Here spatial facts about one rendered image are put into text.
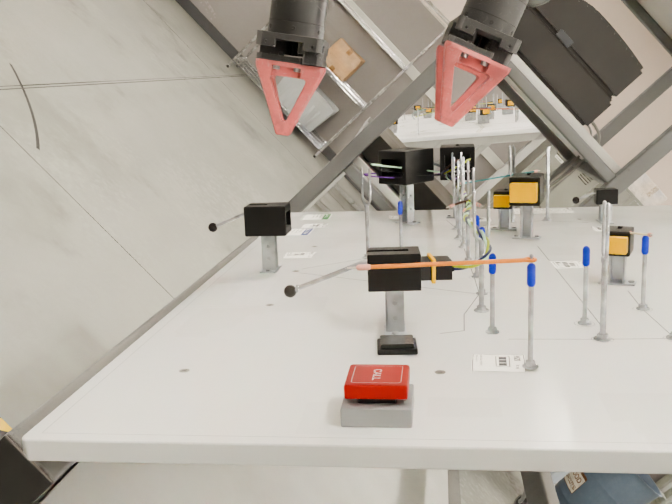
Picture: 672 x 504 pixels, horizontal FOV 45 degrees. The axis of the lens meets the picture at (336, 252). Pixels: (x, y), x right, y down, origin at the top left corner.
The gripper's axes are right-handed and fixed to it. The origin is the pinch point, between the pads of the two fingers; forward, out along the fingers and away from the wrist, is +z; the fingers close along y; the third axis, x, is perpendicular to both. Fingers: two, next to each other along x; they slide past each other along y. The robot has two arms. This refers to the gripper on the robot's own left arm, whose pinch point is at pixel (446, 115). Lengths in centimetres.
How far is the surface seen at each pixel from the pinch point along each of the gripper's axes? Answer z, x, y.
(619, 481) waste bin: 153, -222, 357
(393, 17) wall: -71, 5, 739
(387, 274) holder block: 17.3, -0.8, -2.4
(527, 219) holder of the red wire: 10, -26, 53
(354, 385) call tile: 21.8, 0.8, -25.2
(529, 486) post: 48, -40, 35
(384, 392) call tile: 21.3, -1.5, -25.5
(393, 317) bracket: 22.1, -3.7, 0.4
